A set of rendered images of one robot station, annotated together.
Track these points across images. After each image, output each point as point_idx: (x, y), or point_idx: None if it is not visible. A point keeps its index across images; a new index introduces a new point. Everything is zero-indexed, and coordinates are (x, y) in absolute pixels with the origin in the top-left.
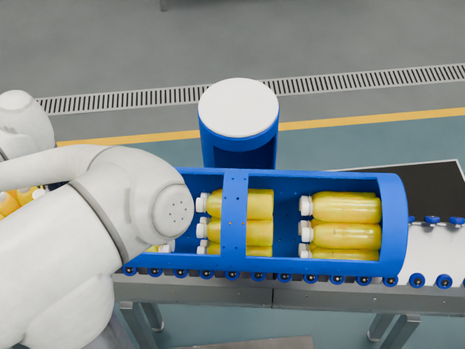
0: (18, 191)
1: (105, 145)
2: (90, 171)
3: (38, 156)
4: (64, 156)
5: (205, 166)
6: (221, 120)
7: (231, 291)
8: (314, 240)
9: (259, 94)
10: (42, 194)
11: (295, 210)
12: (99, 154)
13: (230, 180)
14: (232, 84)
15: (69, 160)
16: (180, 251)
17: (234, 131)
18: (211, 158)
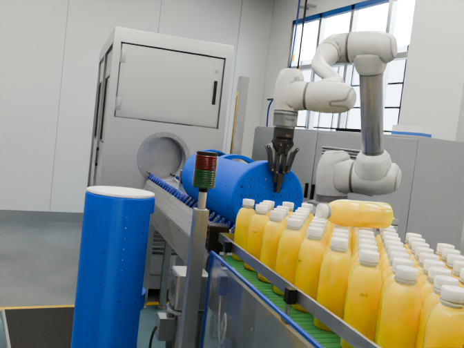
0: (271, 210)
1: (317, 50)
2: (341, 34)
3: (324, 63)
4: (322, 58)
5: (133, 263)
6: (140, 193)
7: None
8: None
9: (106, 187)
10: (355, 34)
11: None
12: (328, 42)
13: (229, 155)
14: (96, 189)
15: (324, 57)
16: None
17: (150, 192)
18: (146, 235)
